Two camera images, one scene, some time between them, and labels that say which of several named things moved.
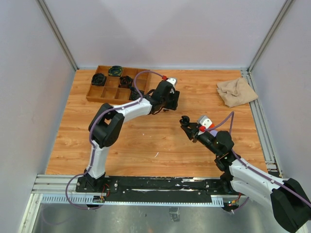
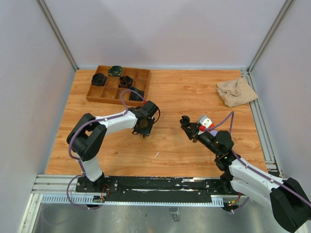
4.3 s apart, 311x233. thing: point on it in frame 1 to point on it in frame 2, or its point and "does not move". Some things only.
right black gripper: x=193 y=134 does not move
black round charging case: x=184 y=120 does not move
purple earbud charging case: x=214 y=132 does not move
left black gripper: x=173 y=104 to x=146 y=132
